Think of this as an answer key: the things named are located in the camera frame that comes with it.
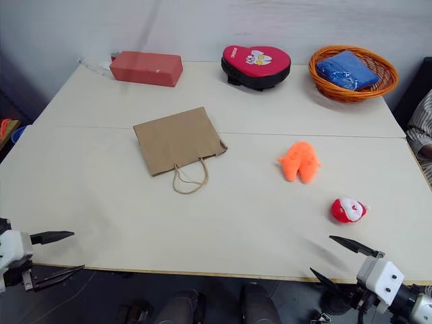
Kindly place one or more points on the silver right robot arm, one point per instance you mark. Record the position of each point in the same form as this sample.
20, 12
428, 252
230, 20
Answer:
413, 302

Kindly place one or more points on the white plastic wrapped item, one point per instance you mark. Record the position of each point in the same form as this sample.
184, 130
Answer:
96, 66

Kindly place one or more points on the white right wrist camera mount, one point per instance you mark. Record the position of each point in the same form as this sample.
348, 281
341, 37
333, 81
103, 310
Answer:
383, 278

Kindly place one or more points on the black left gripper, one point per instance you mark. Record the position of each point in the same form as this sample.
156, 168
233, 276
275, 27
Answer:
18, 276

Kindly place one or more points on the orange wicker basket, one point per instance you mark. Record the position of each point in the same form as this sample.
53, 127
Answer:
320, 79

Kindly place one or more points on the blue plastic package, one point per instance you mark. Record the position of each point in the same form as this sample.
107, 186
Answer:
347, 69

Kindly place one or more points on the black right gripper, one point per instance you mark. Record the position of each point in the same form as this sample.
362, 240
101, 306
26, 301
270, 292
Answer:
347, 300

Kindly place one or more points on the person in striped shirt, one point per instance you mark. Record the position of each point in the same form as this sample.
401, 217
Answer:
420, 131

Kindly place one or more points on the blue bucket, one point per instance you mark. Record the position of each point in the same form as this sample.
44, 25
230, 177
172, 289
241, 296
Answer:
18, 135

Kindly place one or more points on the red black boxing pad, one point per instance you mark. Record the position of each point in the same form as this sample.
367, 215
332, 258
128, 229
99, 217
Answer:
256, 64

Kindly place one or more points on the wooden side table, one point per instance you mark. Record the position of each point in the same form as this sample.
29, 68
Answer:
8, 133

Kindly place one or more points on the orange plush toy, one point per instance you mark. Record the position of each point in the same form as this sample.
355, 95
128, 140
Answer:
300, 160

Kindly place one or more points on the brown paper bag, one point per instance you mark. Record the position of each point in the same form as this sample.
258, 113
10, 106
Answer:
177, 141

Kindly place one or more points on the dark rounded shape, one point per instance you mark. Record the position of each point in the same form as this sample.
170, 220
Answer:
258, 303
179, 307

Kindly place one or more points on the black chair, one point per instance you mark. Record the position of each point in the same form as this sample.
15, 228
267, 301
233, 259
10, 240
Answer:
410, 101

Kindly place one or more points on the red rectangular box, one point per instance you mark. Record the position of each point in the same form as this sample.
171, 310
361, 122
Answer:
146, 68

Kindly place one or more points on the red white plush toy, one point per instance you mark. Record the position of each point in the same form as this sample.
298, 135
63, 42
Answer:
347, 210

